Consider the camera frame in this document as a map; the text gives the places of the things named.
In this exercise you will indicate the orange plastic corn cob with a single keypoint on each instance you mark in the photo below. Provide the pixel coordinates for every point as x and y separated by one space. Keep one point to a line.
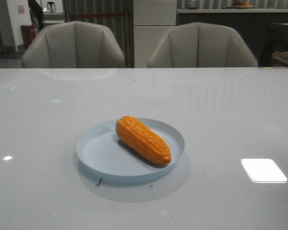
143 140

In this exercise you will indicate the light blue round plate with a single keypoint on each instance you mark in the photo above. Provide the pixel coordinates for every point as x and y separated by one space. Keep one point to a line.
110 158

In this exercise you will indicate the grey leather chair right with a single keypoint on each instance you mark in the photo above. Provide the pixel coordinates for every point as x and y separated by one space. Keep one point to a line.
202 45

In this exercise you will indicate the grey leather chair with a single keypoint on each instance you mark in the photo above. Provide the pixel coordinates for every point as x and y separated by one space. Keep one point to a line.
202 45
74 45

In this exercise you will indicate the white cabinet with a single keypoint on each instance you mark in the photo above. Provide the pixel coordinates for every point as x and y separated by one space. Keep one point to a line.
151 19

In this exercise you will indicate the grey leather chair left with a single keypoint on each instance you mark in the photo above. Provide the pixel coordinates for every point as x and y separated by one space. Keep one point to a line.
74 45

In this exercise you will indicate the red cylindrical bin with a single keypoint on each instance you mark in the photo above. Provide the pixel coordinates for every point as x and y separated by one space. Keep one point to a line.
28 34

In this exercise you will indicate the dark counter with white top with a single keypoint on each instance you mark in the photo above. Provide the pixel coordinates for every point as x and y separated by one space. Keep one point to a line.
251 24

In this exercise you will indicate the fruit bowl on counter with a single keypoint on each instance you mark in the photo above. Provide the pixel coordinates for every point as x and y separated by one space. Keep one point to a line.
239 4

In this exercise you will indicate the person in dark clothes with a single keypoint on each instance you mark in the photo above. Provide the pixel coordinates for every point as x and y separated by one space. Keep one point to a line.
37 10

